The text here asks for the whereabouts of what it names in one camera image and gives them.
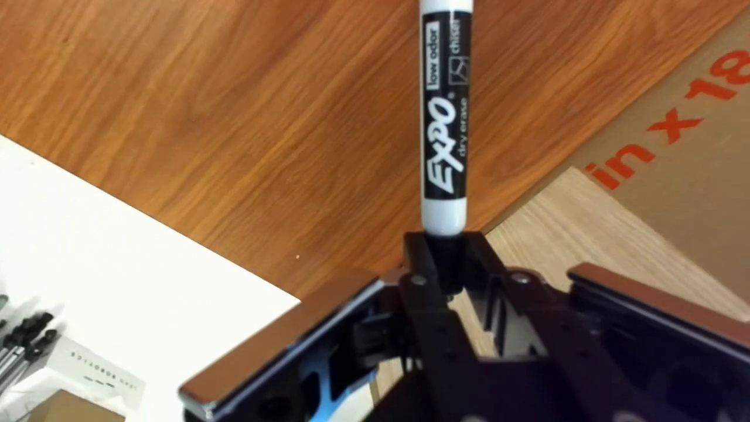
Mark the cardboard box with red print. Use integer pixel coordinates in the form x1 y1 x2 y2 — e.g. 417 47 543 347
570 7 750 307

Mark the light wooden plank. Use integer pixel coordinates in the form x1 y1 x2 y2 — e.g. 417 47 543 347
371 165 750 402

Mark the white small box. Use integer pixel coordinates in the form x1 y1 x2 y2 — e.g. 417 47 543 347
0 335 148 422

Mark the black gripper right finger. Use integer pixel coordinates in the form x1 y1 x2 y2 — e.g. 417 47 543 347
452 232 750 422

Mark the white marker with black label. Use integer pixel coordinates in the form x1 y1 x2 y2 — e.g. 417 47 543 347
417 0 477 240

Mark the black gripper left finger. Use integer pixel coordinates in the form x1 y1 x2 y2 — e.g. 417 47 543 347
177 232 471 422

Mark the black pen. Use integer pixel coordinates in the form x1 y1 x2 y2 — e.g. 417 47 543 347
0 309 57 355
0 327 61 395

